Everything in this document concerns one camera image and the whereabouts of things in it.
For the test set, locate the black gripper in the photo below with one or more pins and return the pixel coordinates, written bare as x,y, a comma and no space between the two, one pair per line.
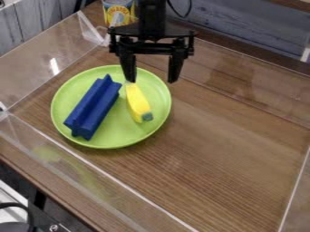
173,41

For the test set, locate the yellow toy banana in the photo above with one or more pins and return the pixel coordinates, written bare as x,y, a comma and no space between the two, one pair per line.
138,103

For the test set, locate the blue star-shaped block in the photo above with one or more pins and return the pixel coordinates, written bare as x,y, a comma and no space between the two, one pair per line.
93,108

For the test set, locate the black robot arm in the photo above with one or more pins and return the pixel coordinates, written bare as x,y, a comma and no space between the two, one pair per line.
152,19

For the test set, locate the green plate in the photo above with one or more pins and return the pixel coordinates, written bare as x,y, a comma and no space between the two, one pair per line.
118,131

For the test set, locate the yellow blue tin can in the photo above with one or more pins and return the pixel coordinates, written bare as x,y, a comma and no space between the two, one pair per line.
120,12

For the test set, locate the clear acrylic corner bracket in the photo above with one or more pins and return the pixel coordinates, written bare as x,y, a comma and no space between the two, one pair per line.
97,30

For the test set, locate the clear acrylic tray wall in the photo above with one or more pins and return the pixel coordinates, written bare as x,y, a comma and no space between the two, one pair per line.
224,169

